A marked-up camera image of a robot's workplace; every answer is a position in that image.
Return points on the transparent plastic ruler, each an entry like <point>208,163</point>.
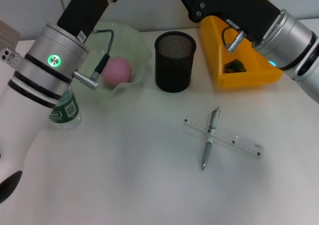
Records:
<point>244,142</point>

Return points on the translucent green fruit plate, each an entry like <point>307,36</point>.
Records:
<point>129,43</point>

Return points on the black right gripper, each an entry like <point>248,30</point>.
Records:
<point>236,5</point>

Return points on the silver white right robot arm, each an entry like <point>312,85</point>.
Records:
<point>294,43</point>

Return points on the grey white ballpoint pen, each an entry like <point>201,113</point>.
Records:
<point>207,150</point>

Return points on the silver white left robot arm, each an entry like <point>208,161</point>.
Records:
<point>15,115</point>

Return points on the pink toy peach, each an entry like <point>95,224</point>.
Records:
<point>119,71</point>

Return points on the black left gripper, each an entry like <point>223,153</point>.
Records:
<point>84,10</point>

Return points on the black mesh pen holder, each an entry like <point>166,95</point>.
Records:
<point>174,67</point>

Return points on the green plastic wrapper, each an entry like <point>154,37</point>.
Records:
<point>234,66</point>

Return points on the yellow plastic bin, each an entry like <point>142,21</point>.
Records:
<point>249,77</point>

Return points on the clear green-label water bottle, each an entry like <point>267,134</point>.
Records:
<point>67,112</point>

